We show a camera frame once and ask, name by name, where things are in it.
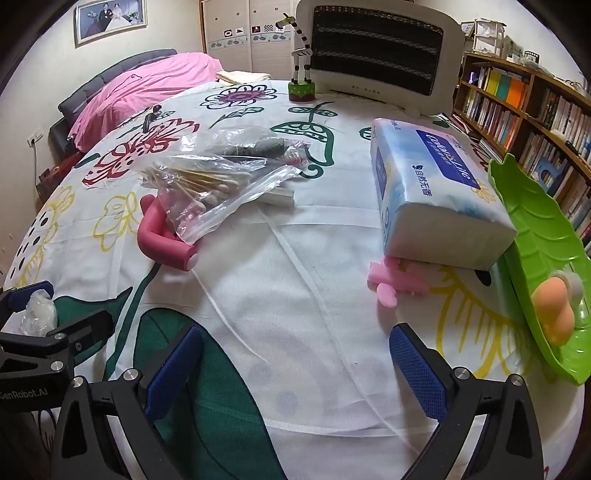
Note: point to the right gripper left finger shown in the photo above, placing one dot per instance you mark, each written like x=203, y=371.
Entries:
x=85, y=447

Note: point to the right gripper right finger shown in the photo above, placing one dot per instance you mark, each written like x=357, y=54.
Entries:
x=509, y=445

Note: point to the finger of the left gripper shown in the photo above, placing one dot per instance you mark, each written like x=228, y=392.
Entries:
x=87, y=335
x=15, y=299

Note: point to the bag of cotton balls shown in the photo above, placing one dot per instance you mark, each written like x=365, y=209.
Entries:
x=40, y=316

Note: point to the pink foam bendy roller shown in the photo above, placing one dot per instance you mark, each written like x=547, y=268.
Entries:
x=158, y=242

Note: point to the orange makeup sponge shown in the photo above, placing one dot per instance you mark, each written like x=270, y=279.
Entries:
x=551, y=304

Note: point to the bag of cotton swabs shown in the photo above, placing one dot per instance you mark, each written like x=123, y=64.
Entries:
x=199, y=192

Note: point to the pink winged foam toy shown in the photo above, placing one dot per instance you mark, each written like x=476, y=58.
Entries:
x=388, y=280

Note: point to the bag with grey sock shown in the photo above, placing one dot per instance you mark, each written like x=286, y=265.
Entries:
x=247, y=142

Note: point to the red box by bed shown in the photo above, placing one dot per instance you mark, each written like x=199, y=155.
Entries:
x=51, y=178

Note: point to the grey headboard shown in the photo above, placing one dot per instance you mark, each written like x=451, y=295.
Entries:
x=72, y=106

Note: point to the floral bed sheet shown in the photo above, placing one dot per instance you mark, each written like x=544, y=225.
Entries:
x=297, y=381

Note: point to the green leaf-shaped tray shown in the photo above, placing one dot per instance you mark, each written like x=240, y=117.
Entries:
x=546, y=242

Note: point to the black clip on bed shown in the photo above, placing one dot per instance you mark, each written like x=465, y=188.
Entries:
x=150, y=117

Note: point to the pink blanket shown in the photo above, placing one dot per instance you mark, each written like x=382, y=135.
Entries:
x=135, y=90

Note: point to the blue tissue pack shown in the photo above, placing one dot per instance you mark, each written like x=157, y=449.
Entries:
x=436, y=203

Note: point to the framed wedding photo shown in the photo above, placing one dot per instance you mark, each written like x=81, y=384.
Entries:
x=99, y=19

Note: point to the folded cream towel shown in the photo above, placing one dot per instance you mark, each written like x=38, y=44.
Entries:
x=241, y=77

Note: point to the zebra toy on green base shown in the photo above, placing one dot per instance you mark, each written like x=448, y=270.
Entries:
x=301, y=88

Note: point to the white wardrobe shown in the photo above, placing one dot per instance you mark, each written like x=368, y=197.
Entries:
x=242, y=34

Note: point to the wooden bookshelf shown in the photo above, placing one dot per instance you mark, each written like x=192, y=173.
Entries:
x=508, y=108

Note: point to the white electric heater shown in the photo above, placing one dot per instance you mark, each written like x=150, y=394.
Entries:
x=396, y=52

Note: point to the wall socket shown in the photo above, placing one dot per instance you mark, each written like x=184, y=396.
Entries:
x=33, y=139

